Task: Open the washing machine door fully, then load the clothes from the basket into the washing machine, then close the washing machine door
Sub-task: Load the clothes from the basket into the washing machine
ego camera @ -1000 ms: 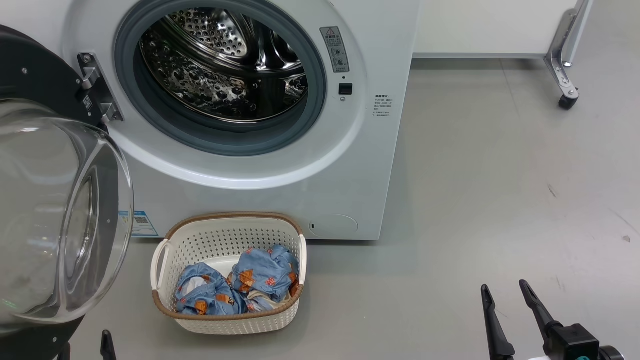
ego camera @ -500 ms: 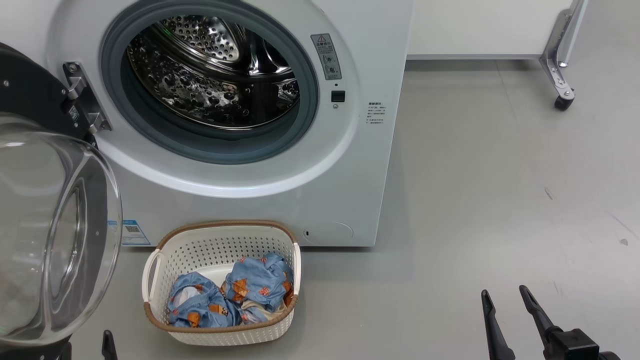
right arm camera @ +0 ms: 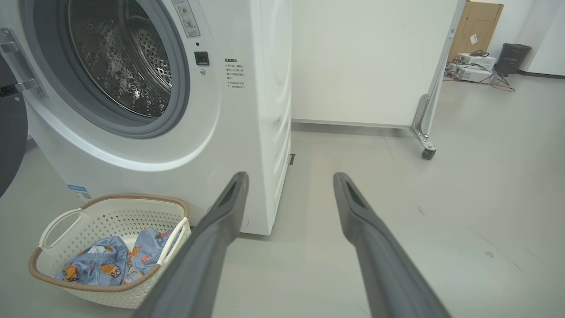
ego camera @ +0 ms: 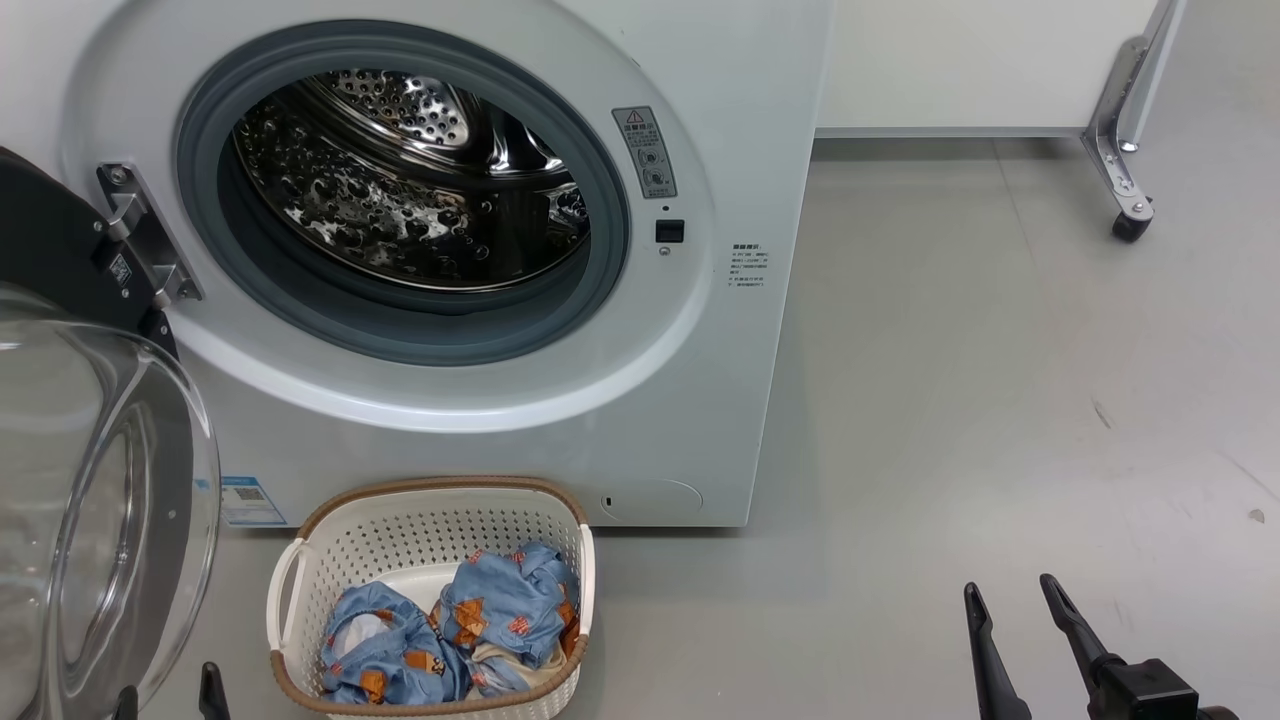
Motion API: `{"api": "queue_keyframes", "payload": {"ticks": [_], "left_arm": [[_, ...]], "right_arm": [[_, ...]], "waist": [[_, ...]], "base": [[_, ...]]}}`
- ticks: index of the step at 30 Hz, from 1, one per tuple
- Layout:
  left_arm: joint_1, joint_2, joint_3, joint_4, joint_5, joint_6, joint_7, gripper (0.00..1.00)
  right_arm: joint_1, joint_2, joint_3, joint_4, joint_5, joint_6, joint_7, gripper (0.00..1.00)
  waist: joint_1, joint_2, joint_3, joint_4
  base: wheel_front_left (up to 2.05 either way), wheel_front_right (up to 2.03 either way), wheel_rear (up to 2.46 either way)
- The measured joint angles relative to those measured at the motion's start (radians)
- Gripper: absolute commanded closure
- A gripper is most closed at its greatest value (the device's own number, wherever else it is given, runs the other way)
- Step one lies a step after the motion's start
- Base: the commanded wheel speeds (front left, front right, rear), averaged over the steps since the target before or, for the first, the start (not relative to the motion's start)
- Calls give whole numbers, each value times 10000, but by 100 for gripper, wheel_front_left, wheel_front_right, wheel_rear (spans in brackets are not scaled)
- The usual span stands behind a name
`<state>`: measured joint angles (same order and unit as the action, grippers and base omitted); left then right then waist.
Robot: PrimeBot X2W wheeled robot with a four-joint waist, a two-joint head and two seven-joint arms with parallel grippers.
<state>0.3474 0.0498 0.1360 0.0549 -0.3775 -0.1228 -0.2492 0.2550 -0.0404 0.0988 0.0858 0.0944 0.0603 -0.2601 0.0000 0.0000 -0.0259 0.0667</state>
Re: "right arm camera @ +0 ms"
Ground white front-load washing machine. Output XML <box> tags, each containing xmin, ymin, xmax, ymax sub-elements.
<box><xmin>0</xmin><ymin>0</ymin><xmax>293</xmax><ymax>236</ymax></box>

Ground black trash bin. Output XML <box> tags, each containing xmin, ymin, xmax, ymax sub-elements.
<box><xmin>494</xmin><ymin>43</ymin><xmax>532</xmax><ymax>76</ymax></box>

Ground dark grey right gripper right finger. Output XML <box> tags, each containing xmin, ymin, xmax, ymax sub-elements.
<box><xmin>333</xmin><ymin>172</ymin><xmax>453</xmax><ymax>318</ymax></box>

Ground cream perforated basket brown rim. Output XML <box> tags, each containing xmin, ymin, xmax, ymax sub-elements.
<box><xmin>29</xmin><ymin>193</ymin><xmax>192</xmax><ymax>310</ymax></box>

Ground blue energy label sticker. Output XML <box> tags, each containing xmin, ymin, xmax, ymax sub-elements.
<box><xmin>67</xmin><ymin>184</ymin><xmax>93</xmax><ymax>204</ymax></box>

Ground white electronic device box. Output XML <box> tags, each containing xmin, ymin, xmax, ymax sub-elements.
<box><xmin>455</xmin><ymin>52</ymin><xmax>497</xmax><ymax>71</ymax></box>
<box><xmin>446</xmin><ymin>64</ymin><xmax>495</xmax><ymax>83</ymax></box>

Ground white partition panel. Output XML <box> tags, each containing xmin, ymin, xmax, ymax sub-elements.
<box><xmin>291</xmin><ymin>0</ymin><xmax>466</xmax><ymax>129</ymax></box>

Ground blue printed garment orange bears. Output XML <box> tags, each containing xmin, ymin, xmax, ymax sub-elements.
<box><xmin>124</xmin><ymin>227</ymin><xmax>177</xmax><ymax>283</ymax></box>

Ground blue printed garment white lining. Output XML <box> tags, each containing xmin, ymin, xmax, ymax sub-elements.
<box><xmin>54</xmin><ymin>235</ymin><xmax>129</xmax><ymax>287</ymax></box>

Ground metal caster leg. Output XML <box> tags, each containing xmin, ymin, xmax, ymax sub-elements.
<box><xmin>410</xmin><ymin>94</ymin><xmax>437</xmax><ymax>160</ymax></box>

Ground printed warning text label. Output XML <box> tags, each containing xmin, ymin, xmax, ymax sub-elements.
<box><xmin>224</xmin><ymin>57</ymin><xmax>245</xmax><ymax>90</ymax></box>

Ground washing machine door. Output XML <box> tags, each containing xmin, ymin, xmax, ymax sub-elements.
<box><xmin>0</xmin><ymin>53</ymin><xmax>28</xmax><ymax>197</ymax></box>

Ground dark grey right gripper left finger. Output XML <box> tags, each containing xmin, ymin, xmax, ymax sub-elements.
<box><xmin>132</xmin><ymin>171</ymin><xmax>250</xmax><ymax>318</ymax></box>

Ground brown cardboard box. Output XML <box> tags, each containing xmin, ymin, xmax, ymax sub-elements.
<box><xmin>448</xmin><ymin>0</ymin><xmax>505</xmax><ymax>62</ymax></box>

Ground grey caution pictogram sticker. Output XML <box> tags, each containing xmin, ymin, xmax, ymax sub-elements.
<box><xmin>171</xmin><ymin>0</ymin><xmax>201</xmax><ymax>38</ymax></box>

